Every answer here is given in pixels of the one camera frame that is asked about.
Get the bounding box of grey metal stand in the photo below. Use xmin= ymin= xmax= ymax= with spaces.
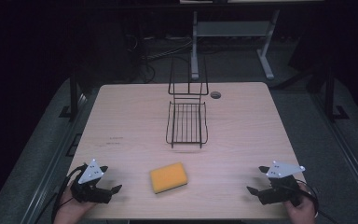
xmin=190 ymin=8 xmax=281 ymax=81

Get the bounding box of person's left hand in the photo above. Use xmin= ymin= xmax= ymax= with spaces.
xmin=53 ymin=186 xmax=98 ymax=224

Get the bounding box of person's right hand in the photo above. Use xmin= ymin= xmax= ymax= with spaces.
xmin=283 ymin=184 xmax=319 ymax=224

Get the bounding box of grey metal floor rail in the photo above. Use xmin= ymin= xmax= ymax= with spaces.
xmin=20 ymin=92 xmax=90 ymax=224
xmin=310 ymin=91 xmax=358 ymax=217

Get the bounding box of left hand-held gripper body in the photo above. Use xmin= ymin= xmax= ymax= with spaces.
xmin=70 ymin=158 xmax=113 ymax=204

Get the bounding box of black wire rack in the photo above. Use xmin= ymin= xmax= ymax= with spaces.
xmin=165 ymin=55 xmax=210 ymax=149

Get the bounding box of bundle of floor cables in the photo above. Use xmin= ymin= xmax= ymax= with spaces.
xmin=123 ymin=33 xmax=194 ymax=84

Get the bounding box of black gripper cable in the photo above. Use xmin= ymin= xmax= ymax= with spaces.
xmin=35 ymin=163 xmax=89 ymax=224
xmin=295 ymin=178 xmax=339 ymax=224

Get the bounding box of black metal post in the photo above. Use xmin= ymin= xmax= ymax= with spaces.
xmin=324 ymin=60 xmax=351 ymax=123
xmin=58 ymin=70 xmax=80 ymax=122

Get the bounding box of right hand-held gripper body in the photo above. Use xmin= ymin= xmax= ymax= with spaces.
xmin=255 ymin=161 xmax=306 ymax=207

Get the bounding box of yellow sponge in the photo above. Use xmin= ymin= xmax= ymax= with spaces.
xmin=149 ymin=161 xmax=189 ymax=195

